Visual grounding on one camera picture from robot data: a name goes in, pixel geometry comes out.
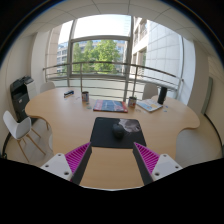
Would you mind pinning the white and blue booklet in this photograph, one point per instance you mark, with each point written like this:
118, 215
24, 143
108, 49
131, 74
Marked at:
150, 105

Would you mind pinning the red and blue magazine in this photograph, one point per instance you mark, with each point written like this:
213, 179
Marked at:
110, 105

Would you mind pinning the white chair with wooden legs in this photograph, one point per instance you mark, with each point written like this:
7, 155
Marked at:
16, 126

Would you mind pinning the blue and black stapler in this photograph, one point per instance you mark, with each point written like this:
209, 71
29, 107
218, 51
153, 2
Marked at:
69, 93

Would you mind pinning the black mouse pad with print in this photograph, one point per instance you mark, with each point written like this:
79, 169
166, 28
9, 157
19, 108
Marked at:
103, 135

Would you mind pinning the green trees outside window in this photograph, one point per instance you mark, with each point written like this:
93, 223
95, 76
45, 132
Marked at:
105, 53

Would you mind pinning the black office printer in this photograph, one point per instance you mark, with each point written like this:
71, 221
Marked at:
20, 96

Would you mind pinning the black cylinder speaker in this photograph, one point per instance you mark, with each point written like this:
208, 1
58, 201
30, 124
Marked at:
162, 95

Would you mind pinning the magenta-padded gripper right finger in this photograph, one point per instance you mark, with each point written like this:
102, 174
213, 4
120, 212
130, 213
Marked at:
148, 158

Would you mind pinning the metal balcony railing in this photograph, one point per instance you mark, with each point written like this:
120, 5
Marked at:
106, 63

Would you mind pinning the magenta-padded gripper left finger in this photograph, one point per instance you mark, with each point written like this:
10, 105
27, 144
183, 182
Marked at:
76, 158

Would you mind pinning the printed drink can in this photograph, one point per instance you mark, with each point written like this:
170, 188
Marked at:
85, 96

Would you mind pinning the black computer mouse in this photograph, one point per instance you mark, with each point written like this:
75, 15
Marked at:
118, 131

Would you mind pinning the white mug with red print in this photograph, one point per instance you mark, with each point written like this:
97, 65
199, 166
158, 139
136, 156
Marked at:
132, 102

